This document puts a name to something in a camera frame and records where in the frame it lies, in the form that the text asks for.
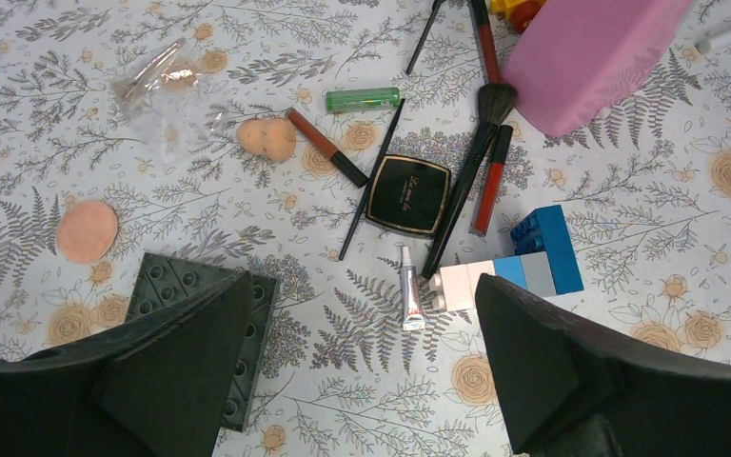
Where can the silver microphone on tripod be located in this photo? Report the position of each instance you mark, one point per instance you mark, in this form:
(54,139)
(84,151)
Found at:
(420,45)

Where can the dark red lip pencil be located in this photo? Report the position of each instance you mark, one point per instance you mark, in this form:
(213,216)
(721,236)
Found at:
(481,20)

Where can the white blue brick stack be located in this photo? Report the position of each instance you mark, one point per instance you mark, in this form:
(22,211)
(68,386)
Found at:
(543,263)

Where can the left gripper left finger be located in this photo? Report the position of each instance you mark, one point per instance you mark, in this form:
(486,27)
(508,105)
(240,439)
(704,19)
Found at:
(155,386)

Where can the black square compact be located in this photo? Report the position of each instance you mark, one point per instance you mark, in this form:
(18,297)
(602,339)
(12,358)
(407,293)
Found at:
(408,195)

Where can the red lip gloss tube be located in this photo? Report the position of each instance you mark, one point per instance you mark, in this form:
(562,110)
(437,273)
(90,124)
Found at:
(493,178)

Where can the small silver cosmetic tube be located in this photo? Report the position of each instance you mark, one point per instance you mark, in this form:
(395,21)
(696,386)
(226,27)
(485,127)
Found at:
(413,314)

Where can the beige makeup sponge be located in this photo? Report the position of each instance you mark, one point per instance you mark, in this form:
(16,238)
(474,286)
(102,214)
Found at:
(274,138)

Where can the yellow toy piece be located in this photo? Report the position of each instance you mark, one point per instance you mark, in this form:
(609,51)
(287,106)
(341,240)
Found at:
(518,13)

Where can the green lip balm tube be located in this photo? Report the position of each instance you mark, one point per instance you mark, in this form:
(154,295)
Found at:
(341,101)

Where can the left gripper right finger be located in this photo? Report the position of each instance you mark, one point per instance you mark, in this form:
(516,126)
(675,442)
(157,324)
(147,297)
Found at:
(568,386)

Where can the round orange powder puff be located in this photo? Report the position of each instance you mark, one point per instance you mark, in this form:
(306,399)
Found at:
(86,231)

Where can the pink foam wedge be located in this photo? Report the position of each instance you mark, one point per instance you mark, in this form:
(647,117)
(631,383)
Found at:
(580,56)

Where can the thin black eyeliner pencil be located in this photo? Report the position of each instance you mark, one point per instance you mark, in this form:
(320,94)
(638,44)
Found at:
(372,178)

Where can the clear plastic wrapper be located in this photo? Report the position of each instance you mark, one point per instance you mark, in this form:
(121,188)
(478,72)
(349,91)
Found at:
(169,100)

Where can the brown lip gloss tube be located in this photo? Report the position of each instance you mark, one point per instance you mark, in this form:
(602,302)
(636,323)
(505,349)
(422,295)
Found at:
(327,148)

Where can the black makeup brush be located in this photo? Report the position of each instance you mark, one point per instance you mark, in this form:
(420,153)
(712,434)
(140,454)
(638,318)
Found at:
(494,102)

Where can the dark green lego baseplate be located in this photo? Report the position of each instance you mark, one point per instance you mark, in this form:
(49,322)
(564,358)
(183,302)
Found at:
(163,281)

